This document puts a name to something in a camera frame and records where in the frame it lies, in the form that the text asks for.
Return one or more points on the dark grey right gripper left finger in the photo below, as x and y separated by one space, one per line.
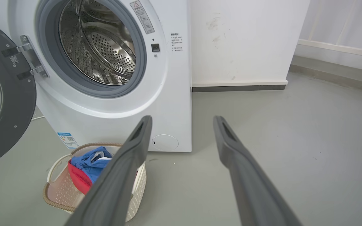
118 182

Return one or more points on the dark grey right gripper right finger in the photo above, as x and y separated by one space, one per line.
250 188

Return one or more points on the dark round washer door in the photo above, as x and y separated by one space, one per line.
11 125

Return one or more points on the white front-load washing machine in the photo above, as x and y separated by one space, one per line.
112 110

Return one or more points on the metal door hinge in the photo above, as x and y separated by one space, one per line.
31 59

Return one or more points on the blue garment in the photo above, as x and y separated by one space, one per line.
91 166

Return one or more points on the red garment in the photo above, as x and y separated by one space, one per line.
79 180

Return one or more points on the white woven laundry basket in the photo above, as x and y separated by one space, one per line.
61 194

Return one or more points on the round white filter cover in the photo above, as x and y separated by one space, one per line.
165 142

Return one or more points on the blue energy label sticker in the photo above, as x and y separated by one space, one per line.
68 140

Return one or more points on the warning label sticker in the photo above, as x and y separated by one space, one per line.
142 17

